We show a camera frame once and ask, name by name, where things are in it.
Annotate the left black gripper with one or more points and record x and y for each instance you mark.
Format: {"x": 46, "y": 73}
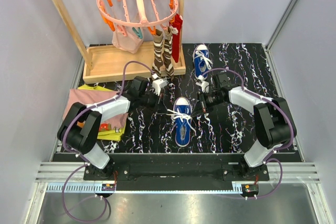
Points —
{"x": 156, "y": 99}

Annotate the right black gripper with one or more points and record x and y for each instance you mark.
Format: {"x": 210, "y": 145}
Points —
{"x": 204, "y": 107}

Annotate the blue canvas sneaker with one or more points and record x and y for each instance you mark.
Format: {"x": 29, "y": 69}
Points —
{"x": 183, "y": 131}
{"x": 201, "y": 61}

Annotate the white shoelace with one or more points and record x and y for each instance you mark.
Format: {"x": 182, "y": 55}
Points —
{"x": 182, "y": 116}

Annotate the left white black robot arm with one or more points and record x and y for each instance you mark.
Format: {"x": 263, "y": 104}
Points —
{"x": 80, "y": 128}

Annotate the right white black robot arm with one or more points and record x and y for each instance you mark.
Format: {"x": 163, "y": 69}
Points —
{"x": 274, "y": 125}

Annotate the brown striped sock right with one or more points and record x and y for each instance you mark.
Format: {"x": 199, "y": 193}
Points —
{"x": 167, "y": 52}

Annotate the brown striped sock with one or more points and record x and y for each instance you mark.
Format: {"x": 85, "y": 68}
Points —
{"x": 167, "y": 52}
{"x": 157, "y": 46}

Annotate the yellow folded garment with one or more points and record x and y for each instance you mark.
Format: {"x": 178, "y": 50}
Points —
{"x": 108, "y": 130}

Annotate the pink folded t-shirt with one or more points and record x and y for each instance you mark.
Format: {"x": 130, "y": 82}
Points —
{"x": 85, "y": 96}

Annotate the pink mesh laundry bag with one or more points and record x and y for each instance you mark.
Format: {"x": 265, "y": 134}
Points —
{"x": 130, "y": 43}

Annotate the brown striped sock left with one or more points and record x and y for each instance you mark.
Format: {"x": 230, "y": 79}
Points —
{"x": 157, "y": 46}

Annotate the red hanging sock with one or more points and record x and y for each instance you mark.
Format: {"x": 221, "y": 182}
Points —
{"x": 176, "y": 29}

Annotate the pink round clip hanger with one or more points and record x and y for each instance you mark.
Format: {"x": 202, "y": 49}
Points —
{"x": 136, "y": 15}

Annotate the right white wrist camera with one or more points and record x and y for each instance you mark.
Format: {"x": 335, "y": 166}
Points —
{"x": 202, "y": 83}

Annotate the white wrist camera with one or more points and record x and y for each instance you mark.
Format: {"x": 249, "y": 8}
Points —
{"x": 202, "y": 83}
{"x": 158, "y": 85}

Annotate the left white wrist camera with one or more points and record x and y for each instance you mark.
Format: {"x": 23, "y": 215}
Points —
{"x": 158, "y": 85}

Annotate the wooden drying rack frame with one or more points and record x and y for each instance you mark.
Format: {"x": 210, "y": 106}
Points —
{"x": 107, "y": 63}

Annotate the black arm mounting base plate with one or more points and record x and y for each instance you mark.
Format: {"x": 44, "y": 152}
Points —
{"x": 227, "y": 167}

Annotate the aluminium rail frame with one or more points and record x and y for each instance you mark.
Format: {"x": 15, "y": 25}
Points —
{"x": 293, "y": 194}

